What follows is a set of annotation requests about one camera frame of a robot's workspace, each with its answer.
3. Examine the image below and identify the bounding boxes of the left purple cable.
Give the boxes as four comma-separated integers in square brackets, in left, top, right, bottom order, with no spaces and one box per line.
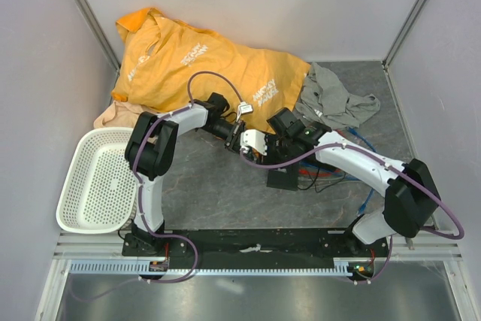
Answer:
[69,71,249,301]

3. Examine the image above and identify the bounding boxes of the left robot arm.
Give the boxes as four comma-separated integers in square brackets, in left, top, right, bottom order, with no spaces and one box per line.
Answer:
[125,93,247,256]

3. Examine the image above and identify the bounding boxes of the beige cloth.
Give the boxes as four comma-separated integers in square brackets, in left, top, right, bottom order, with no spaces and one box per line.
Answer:
[93,101,156,129]

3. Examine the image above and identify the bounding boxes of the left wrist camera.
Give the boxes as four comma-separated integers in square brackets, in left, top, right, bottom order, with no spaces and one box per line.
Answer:
[236,101,253,121]

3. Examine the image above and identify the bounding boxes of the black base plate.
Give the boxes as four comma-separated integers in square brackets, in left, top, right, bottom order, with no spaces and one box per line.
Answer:
[122,228,389,268]

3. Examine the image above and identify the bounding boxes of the white perforated plastic basket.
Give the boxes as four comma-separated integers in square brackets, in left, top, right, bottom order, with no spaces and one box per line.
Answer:
[56,127,137,235]

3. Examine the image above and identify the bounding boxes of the grey t-shirt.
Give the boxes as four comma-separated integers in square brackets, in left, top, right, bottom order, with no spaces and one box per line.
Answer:
[295,63,381,130]

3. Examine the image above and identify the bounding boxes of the orange printed t-shirt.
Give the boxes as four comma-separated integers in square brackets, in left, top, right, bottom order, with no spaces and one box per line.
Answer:
[112,8,310,132]

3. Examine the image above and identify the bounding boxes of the black network switch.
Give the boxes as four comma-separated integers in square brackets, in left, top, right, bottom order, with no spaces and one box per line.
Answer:
[266,163,299,192]

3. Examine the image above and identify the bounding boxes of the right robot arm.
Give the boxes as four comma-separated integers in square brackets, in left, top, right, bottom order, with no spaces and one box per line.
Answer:
[267,108,438,256]

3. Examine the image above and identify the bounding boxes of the blue ethernet cable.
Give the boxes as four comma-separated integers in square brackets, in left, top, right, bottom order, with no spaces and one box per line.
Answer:
[300,128,379,217]

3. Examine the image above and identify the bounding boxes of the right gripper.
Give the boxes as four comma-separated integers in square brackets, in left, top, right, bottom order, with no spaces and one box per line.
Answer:
[256,130,294,174]

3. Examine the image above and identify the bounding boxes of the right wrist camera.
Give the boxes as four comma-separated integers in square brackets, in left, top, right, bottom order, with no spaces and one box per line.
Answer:
[240,129,268,156]

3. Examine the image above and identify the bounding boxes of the grey slotted cable duct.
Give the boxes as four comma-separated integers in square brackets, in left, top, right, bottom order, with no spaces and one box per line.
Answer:
[69,259,359,277]

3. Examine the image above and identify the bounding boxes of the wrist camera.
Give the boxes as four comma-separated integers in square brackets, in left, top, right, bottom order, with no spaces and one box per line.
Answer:
[240,129,268,156]
[236,101,253,121]

